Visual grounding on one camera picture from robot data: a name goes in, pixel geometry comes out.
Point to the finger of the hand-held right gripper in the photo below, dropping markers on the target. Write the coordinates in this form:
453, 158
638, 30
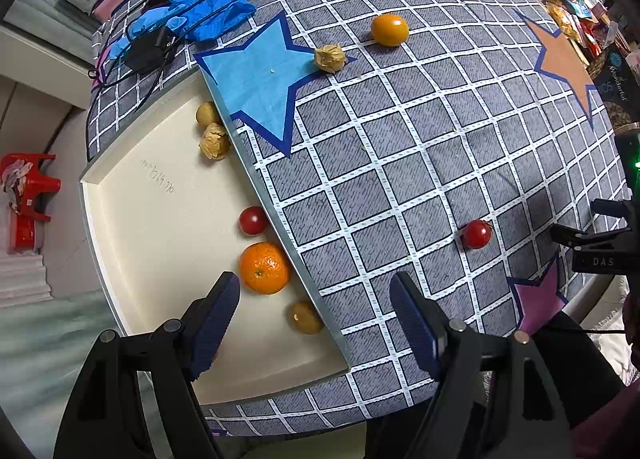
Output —
575, 238
620, 209

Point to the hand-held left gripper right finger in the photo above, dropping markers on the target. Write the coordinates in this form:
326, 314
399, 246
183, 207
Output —
412, 324

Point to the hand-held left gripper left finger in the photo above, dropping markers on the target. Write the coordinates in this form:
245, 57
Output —
215, 324

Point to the tan longan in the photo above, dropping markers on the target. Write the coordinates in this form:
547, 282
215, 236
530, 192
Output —
306, 316
207, 114

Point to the red cherry tomato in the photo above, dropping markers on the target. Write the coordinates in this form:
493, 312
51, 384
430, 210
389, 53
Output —
253, 220
476, 234

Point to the cream plastic tray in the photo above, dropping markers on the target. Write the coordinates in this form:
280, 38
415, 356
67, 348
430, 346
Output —
150, 239

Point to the large husked physalis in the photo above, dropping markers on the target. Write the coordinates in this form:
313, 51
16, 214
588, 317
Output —
215, 141

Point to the white fringed cloth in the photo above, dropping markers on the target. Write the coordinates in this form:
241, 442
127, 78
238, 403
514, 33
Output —
607, 309

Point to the pink paper star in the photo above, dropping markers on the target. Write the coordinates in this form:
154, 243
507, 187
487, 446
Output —
537, 296
102, 64

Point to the orange mandarin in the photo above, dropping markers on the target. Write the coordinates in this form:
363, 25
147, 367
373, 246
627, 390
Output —
264, 267

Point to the dark pistachio bag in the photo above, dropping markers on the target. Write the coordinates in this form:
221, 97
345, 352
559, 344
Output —
615, 79

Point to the brown paper star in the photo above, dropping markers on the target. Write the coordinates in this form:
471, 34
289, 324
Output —
560, 59

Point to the grey checked tablecloth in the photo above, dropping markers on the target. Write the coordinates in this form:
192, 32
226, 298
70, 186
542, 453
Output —
400, 139

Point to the white foam boards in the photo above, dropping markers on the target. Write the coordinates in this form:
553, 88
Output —
22, 279

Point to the pile of snack packets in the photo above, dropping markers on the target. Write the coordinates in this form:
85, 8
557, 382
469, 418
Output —
570, 9

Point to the red plastic stool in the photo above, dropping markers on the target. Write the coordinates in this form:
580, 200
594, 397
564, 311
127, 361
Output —
30, 179

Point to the blue paper star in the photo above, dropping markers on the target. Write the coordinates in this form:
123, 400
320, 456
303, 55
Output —
260, 74

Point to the small husked physalis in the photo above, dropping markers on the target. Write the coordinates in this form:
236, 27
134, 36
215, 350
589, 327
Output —
330, 58

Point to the large yellow orange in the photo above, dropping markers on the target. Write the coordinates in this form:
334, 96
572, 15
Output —
389, 29

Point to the blue rubber gloves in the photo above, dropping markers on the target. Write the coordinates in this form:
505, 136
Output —
210, 14

